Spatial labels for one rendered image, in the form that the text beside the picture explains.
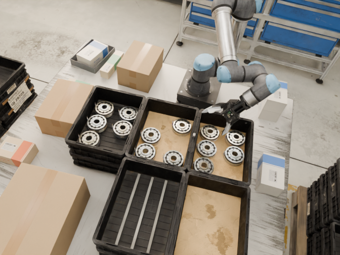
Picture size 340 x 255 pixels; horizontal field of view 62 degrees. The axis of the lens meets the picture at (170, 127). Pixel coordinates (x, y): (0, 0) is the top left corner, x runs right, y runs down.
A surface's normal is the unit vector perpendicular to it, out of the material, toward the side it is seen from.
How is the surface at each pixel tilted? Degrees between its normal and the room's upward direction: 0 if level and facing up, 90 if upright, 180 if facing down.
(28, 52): 0
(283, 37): 90
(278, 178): 0
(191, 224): 0
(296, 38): 90
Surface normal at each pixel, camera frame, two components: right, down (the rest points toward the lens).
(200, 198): 0.08, -0.61
